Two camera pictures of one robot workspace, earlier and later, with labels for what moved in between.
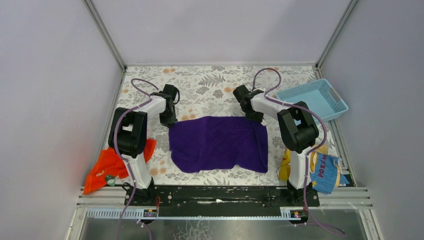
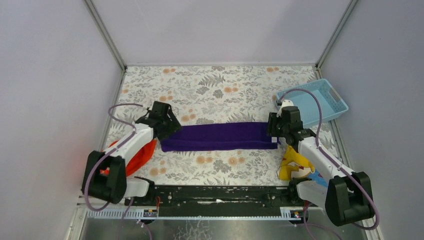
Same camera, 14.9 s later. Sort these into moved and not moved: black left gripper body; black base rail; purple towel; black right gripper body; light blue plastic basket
Moved: purple towel; black left gripper body; black right gripper body
Not moved: black base rail; light blue plastic basket
